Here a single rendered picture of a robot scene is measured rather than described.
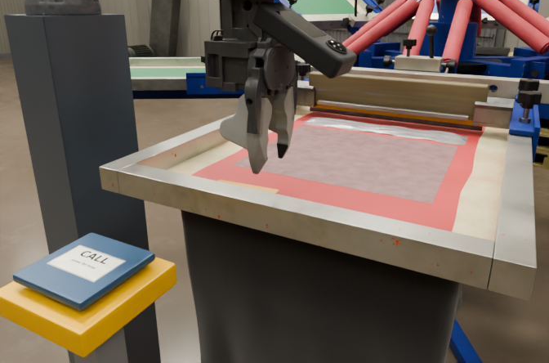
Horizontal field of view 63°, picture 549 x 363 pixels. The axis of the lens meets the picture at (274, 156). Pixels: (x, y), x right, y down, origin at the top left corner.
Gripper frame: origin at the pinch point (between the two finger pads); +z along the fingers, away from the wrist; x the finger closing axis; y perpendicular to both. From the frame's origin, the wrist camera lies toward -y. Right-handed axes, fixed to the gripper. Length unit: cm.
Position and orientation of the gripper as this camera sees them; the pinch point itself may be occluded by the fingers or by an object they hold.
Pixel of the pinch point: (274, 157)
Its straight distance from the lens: 54.8
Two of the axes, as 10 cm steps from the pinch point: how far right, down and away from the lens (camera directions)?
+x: -4.7, 2.9, -8.3
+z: 0.0, 9.4, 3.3
